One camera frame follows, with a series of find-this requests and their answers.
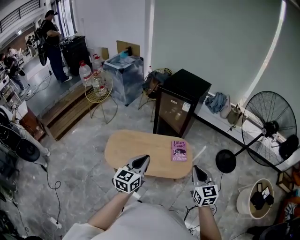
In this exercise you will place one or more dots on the glass window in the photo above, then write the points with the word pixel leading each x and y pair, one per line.
pixel 65 16

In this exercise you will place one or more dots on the pink book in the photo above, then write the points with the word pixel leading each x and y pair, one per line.
pixel 179 150

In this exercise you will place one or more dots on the person's left forearm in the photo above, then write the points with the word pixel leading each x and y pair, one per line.
pixel 110 211

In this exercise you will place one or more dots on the black pedestal fan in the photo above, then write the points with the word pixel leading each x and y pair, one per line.
pixel 269 129

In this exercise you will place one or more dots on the black round stool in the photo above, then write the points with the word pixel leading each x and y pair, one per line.
pixel 28 150

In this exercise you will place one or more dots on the olive bag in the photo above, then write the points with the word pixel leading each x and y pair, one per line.
pixel 234 116

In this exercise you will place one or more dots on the plastic-wrapped grey box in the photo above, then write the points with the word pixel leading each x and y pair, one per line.
pixel 126 82

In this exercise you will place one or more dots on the brown wooden cabinet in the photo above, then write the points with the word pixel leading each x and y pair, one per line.
pixel 32 126

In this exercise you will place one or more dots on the oval wooden table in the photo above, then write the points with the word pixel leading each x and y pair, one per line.
pixel 140 150

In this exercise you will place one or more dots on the red-capped water jug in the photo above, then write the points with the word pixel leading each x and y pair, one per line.
pixel 84 75
pixel 96 65

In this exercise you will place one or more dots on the black backpack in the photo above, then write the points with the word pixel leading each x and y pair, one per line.
pixel 289 147

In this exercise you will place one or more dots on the black cabinet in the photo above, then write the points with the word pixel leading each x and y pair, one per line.
pixel 75 56

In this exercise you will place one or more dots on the pale pink bag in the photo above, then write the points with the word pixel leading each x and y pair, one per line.
pixel 225 111

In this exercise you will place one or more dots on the striped cloth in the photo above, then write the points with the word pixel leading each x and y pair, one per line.
pixel 290 211

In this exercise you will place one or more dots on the person's white shirt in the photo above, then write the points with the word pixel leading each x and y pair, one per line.
pixel 145 222

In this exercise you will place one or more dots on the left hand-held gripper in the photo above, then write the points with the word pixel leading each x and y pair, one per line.
pixel 126 179

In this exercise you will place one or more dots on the black glass-door mini fridge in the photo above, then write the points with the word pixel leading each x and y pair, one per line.
pixel 187 86

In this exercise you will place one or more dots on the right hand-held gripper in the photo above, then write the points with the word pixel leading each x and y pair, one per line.
pixel 206 194

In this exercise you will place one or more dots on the white window ledge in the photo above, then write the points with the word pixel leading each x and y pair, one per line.
pixel 215 119

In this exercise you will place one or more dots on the cardboard box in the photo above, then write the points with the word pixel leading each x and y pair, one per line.
pixel 122 47

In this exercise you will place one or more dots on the dark clothes pile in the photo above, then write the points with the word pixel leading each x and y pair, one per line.
pixel 154 82

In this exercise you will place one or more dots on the person's right forearm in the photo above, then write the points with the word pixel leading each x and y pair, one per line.
pixel 208 222

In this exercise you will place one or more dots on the wooden steps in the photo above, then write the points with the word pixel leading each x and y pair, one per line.
pixel 68 112

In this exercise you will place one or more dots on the black office chair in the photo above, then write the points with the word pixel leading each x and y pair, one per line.
pixel 281 232

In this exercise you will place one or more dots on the blue denim cloth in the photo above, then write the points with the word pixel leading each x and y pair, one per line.
pixel 216 103

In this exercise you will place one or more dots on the black railing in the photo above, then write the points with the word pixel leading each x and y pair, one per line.
pixel 23 9

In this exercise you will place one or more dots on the wooden frame lantern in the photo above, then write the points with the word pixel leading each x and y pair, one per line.
pixel 280 180

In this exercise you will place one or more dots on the white round basket table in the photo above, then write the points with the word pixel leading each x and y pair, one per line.
pixel 242 201

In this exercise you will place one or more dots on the white power strip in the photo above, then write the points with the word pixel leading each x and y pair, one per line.
pixel 56 222

